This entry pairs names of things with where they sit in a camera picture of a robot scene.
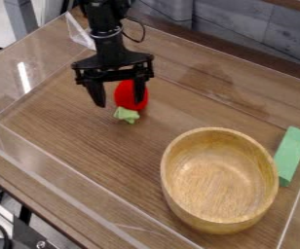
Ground black cable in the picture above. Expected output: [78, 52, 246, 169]
[122, 16, 147, 44]

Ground grey table leg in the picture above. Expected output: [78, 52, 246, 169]
[3, 0, 39, 40]

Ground wooden bowl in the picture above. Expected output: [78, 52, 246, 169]
[160, 127, 278, 234]

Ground black equipment with screw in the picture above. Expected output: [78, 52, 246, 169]
[12, 218, 57, 249]

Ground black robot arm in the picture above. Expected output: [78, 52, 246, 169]
[71, 0, 154, 108]

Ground green rectangular block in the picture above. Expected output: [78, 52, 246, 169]
[274, 126, 300, 187]

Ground red plush strawberry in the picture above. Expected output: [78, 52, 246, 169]
[114, 80, 148, 125]

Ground clear acrylic enclosure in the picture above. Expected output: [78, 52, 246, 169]
[0, 18, 300, 249]

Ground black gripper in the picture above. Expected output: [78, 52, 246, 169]
[71, 52, 154, 108]

